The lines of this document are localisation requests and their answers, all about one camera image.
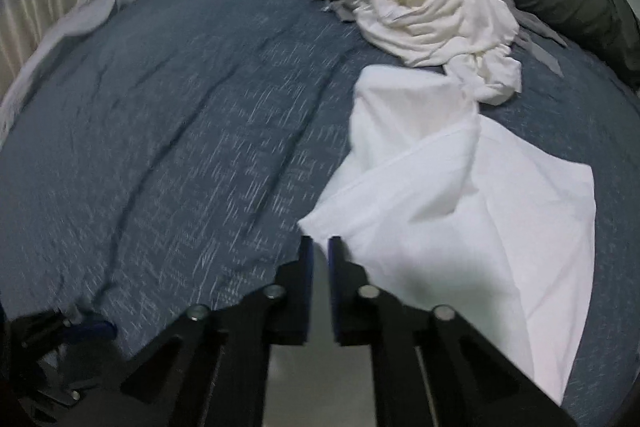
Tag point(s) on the blue patterned bed sheet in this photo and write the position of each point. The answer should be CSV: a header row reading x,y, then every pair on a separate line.
x,y
175,132

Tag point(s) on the cream garment with black label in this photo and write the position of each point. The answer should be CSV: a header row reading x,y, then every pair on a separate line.
x,y
430,22

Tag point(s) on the light grey sheet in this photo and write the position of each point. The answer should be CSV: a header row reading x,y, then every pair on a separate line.
x,y
100,2

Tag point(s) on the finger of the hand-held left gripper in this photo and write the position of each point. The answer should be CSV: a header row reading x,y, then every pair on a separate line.
x,y
92,331

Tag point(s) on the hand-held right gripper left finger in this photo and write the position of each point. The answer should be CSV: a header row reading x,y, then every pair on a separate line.
x,y
307,277

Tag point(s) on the white long sleeve shirt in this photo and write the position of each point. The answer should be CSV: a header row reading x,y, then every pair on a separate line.
x,y
475,217

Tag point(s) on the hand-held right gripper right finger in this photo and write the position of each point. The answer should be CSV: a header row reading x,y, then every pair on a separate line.
x,y
332,282

